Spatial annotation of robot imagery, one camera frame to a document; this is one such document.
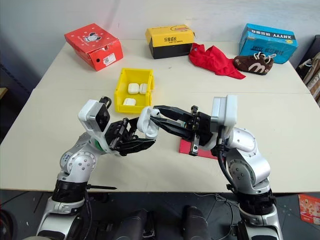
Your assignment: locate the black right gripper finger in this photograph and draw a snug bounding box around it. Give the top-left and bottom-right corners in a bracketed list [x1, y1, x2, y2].
[153, 104, 194, 123]
[149, 115, 191, 139]

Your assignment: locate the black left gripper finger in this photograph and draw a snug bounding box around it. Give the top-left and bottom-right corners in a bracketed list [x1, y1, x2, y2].
[117, 138, 157, 157]
[126, 117, 141, 137]

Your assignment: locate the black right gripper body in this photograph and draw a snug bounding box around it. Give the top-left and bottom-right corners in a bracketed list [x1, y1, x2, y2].
[180, 105, 219, 156]

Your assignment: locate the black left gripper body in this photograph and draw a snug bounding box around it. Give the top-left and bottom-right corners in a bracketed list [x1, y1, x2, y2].
[98, 95, 132, 154]

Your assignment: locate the yellow plastic bin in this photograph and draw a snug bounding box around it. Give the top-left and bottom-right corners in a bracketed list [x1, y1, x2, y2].
[114, 67, 155, 115]

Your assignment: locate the red flat mat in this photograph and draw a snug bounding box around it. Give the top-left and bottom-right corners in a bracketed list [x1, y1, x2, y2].
[178, 138, 221, 161]

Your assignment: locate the black zip tie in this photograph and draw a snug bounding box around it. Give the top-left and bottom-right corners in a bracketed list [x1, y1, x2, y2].
[86, 184, 118, 192]

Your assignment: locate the red cloth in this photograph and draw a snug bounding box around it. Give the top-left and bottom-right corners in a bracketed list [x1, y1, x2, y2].
[188, 42, 247, 81]

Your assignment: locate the yellow and black shoe box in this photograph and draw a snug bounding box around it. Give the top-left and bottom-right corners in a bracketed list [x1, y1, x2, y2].
[145, 24, 196, 60]

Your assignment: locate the dark rounded shape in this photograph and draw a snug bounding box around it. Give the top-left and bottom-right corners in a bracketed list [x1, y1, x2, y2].
[119, 209, 156, 240]

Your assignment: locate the brown plush shoe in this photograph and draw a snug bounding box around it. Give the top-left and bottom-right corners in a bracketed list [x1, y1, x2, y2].
[233, 51, 275, 76]

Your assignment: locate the red cartoon shoe box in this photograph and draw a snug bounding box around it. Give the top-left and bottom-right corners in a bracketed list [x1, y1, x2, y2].
[63, 23, 125, 72]

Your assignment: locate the blue shoe box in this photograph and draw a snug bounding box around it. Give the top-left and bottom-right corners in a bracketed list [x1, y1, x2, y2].
[238, 23, 299, 65]

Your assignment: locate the orange printed carton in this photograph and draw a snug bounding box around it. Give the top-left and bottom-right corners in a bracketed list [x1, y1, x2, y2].
[298, 193, 320, 223]

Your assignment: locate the black chair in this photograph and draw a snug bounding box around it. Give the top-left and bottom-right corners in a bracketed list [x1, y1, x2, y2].
[309, 34, 320, 65]

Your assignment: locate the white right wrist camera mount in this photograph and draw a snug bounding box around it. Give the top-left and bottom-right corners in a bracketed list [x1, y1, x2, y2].
[210, 94, 238, 134]

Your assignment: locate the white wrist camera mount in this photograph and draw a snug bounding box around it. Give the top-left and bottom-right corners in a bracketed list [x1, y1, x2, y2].
[77, 99, 112, 151]
[210, 94, 238, 134]

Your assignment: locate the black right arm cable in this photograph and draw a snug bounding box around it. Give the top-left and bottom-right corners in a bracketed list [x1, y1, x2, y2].
[215, 124, 238, 194]

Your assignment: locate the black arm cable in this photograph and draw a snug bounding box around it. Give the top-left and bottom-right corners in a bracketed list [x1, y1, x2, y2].
[83, 190, 95, 240]
[215, 124, 238, 194]

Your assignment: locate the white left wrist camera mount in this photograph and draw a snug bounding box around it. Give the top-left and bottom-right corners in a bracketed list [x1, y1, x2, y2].
[77, 99, 112, 151]

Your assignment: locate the thin grey cable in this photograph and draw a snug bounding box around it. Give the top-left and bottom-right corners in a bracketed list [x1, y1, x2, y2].
[214, 192, 241, 209]

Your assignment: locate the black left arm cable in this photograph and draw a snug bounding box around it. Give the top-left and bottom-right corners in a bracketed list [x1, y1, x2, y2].
[83, 190, 95, 240]

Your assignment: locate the beige bag with straps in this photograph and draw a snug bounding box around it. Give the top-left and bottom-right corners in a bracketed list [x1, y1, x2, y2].
[295, 51, 320, 107]

